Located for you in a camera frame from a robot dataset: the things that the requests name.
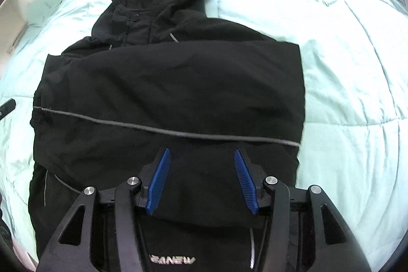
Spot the light green quilt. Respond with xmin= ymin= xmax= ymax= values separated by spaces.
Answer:
xmin=0 ymin=0 xmax=408 ymax=272

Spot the white bookshelf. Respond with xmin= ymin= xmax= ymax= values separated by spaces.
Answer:
xmin=0 ymin=0 xmax=32 ymax=56

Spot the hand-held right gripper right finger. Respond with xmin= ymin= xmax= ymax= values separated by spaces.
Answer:
xmin=234 ymin=147 xmax=372 ymax=272

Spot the black shorts white stripe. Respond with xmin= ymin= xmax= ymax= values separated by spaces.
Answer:
xmin=28 ymin=0 xmax=308 ymax=272

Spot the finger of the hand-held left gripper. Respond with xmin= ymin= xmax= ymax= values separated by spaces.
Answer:
xmin=0 ymin=99 xmax=16 ymax=117

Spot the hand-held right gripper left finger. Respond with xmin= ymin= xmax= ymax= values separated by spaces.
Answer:
xmin=35 ymin=148 xmax=173 ymax=272

